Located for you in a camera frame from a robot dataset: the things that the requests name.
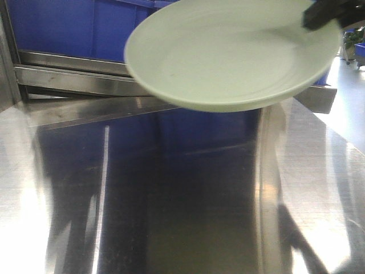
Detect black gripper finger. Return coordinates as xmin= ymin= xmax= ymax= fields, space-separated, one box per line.
xmin=302 ymin=0 xmax=364 ymax=30

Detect light green round plate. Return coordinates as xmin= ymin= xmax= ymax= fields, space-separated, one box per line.
xmin=124 ymin=1 xmax=342 ymax=112

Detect stainless steel shelf rack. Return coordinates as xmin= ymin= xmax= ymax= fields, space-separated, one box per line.
xmin=0 ymin=0 xmax=338 ymax=115

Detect potted green plant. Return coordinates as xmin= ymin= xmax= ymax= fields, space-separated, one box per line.
xmin=340 ymin=26 xmax=364 ymax=65

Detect distant blue crate cart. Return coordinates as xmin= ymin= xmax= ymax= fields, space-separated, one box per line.
xmin=355 ymin=43 xmax=365 ymax=69

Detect blue plastic bin right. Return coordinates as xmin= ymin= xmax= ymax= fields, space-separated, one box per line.
xmin=313 ymin=67 xmax=331 ymax=86

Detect blue plastic bin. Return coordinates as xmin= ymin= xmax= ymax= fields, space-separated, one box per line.
xmin=313 ymin=67 xmax=331 ymax=86
xmin=5 ymin=0 xmax=160 ymax=64

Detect blue plastic bin left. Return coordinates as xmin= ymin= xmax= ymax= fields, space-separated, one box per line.
xmin=5 ymin=0 xmax=160 ymax=64

